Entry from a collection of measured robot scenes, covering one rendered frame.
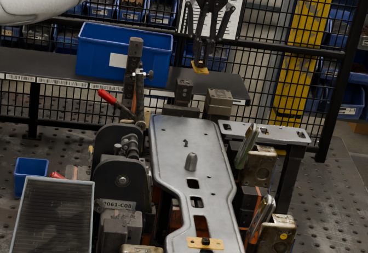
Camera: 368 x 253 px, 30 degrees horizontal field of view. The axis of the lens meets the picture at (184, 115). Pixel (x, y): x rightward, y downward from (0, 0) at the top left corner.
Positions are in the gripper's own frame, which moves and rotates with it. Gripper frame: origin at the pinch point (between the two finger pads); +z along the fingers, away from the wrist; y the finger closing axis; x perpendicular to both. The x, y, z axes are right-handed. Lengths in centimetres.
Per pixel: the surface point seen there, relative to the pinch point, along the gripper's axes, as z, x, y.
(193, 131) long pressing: 30.7, 15.4, 4.5
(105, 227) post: 21, -51, -24
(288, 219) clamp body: 26.8, -35.4, 20.1
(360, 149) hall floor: 131, 213, 159
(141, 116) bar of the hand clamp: 21.8, 4.3, -13.0
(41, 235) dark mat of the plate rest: 15, -64, -36
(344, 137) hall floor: 131, 228, 153
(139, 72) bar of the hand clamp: 9.8, 7.1, -14.7
